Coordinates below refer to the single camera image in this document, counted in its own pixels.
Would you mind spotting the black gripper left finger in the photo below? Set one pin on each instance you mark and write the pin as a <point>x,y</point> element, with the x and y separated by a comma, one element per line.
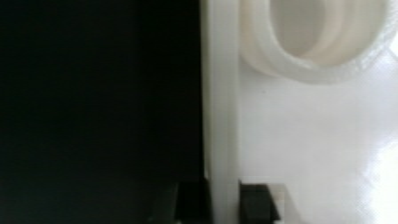
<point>192,212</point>

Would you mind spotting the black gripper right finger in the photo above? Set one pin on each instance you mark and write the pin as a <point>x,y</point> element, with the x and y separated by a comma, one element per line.
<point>258,209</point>

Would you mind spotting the white square table top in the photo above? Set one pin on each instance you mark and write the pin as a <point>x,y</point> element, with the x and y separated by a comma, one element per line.
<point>301,107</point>

